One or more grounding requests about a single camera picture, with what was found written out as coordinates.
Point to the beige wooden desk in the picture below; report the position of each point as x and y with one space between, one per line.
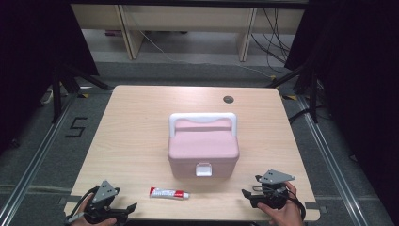
188 17

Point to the yellow and black tape piece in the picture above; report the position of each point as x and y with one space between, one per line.
83 95
290 97

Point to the dark curtain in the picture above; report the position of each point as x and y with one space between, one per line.
31 62
360 78

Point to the metal floor rail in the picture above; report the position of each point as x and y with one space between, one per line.
34 163
329 163

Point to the person's left hand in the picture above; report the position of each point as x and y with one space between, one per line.
103 223

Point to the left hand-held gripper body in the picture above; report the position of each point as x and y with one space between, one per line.
103 191

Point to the person's right hand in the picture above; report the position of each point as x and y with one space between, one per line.
288 216

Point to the grey table grommet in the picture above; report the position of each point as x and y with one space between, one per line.
228 99

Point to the black metal stand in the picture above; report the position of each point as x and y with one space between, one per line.
313 94
56 94

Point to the pink storage box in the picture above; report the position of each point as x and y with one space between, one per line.
204 147

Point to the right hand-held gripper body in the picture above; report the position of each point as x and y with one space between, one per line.
276 177

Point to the red and white toothpaste tube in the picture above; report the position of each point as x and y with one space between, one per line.
169 193

